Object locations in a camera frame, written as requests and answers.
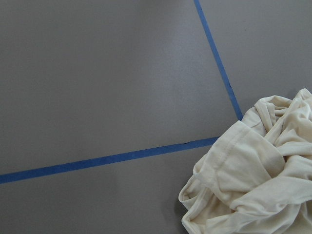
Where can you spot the cream long sleeve shirt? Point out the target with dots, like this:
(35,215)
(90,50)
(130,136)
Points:
(257,177)

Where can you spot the brown paper table cover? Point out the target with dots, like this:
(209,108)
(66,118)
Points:
(82,79)

